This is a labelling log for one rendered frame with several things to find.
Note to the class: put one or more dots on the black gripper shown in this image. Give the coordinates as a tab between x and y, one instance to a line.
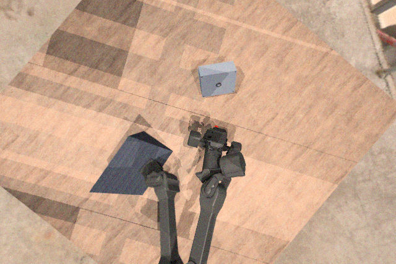
194	140

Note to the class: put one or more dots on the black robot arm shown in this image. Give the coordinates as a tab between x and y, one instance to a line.
212	197

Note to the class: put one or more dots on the grey sloped panel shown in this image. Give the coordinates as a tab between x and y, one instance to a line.
217	79

